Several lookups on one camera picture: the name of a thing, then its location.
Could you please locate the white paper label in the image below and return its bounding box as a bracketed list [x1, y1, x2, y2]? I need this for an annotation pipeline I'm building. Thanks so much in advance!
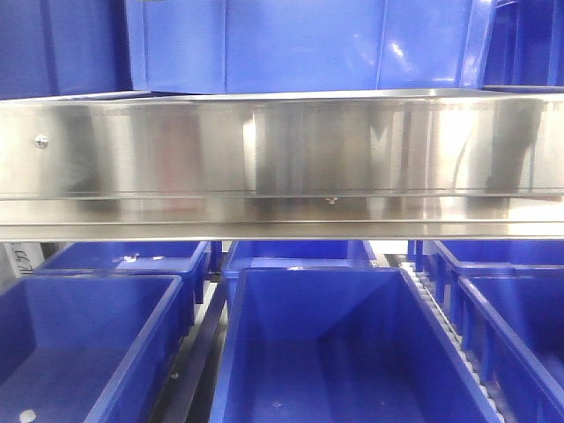
[1, 242, 44, 288]

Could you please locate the blue bin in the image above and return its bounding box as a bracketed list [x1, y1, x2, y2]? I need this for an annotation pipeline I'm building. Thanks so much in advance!
[458, 277, 563, 422]
[211, 268, 499, 422]
[33, 241, 211, 304]
[407, 240, 563, 329]
[1, 276, 186, 422]
[221, 240, 376, 307]

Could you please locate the blue crate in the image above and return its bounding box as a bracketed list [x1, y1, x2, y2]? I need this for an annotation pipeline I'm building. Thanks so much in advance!
[1, 1, 133, 100]
[483, 1, 563, 88]
[125, 1, 496, 94]

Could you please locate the stainless steel shelf front panel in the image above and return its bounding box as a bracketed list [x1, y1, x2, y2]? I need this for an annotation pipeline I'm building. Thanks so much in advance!
[1, 89, 563, 241]

